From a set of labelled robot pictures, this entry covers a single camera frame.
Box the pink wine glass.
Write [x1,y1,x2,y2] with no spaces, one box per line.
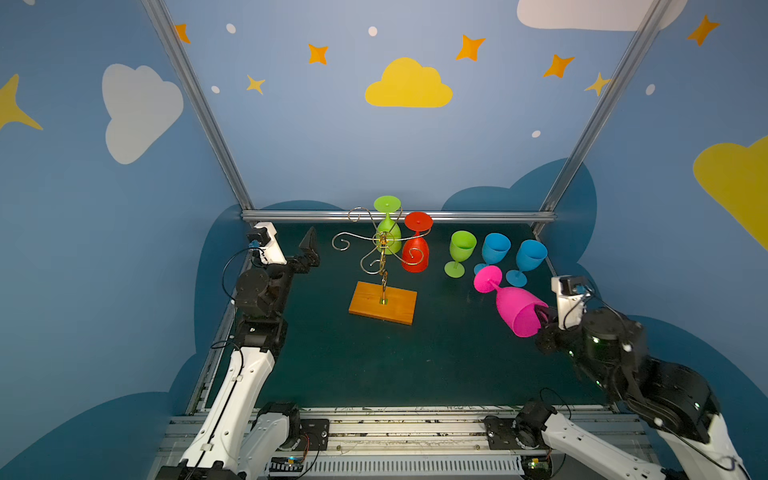
[473,265,548,338]

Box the blue wine glass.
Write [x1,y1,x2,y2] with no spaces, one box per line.
[473,232,511,275]
[505,240,548,288]

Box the green wine glass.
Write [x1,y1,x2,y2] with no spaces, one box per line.
[374,195,402,255]
[444,230,477,279]

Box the red wine glass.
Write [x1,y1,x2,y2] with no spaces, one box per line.
[402,212,434,273]

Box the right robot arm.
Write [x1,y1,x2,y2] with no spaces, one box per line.
[514,294,749,479]

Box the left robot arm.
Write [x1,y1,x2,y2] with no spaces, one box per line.
[156,222,320,479]

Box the right small circuit board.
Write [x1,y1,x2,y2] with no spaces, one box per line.
[521,457,553,480]

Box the small circuit board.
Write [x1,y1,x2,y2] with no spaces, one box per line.
[521,457,553,480]
[265,456,309,479]

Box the left small circuit board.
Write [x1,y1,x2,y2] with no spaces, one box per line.
[265,456,309,479]

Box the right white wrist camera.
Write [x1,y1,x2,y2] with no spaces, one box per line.
[551,276,592,330]

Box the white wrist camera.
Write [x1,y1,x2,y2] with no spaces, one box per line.
[246,222,287,265]
[551,276,592,330]

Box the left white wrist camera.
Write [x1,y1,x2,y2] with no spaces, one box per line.
[246,222,287,265]

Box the wooden base wire glass rack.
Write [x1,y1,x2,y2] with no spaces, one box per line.
[332,207,417,326]

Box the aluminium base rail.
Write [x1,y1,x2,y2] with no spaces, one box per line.
[146,405,660,479]

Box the right aluminium frame post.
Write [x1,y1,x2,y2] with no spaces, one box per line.
[532,0,673,237]

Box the aluminium frame post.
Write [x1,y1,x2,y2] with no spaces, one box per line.
[532,0,673,237]
[141,0,257,225]

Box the left aluminium frame post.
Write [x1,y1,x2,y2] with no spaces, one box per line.
[141,0,257,225]

